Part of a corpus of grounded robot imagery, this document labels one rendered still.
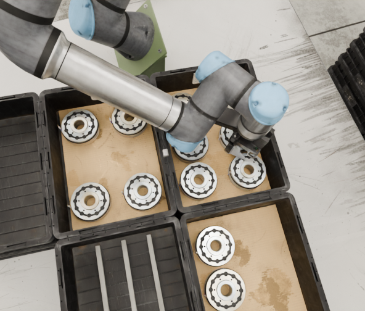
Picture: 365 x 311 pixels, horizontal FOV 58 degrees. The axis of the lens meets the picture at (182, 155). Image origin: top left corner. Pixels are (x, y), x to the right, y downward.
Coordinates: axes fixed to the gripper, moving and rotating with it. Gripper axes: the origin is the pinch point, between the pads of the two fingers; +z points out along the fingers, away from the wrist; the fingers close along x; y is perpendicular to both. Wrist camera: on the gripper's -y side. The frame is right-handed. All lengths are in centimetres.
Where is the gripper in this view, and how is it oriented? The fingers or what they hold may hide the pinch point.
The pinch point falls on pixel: (231, 142)
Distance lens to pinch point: 97.2
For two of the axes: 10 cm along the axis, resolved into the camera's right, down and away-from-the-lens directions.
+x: 5.4, -8.2, 2.0
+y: 8.4, 5.3, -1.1
